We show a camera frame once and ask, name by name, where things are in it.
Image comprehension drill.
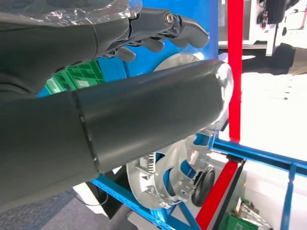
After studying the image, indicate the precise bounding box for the red barrier belt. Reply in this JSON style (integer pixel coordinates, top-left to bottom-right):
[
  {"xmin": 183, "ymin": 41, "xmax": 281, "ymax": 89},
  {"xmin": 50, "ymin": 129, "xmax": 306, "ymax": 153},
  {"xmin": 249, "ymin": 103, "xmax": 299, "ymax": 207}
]
[
  {"xmin": 227, "ymin": 0, "xmax": 244, "ymax": 143},
  {"xmin": 195, "ymin": 160, "xmax": 240, "ymax": 230}
]

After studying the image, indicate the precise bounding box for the blue metal shelf rack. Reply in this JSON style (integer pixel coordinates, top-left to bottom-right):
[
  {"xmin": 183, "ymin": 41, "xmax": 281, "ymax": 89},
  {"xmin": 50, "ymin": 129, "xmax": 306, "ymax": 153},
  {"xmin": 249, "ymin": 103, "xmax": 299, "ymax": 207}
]
[{"xmin": 36, "ymin": 0, "xmax": 307, "ymax": 230}]

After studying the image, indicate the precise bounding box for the green plastic crate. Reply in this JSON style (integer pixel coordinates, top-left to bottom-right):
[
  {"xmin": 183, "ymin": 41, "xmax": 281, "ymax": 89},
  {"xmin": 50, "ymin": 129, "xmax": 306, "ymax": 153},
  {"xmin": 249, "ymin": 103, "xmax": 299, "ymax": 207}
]
[
  {"xmin": 44, "ymin": 60, "xmax": 105, "ymax": 95},
  {"xmin": 225, "ymin": 213, "xmax": 258, "ymax": 230}
]

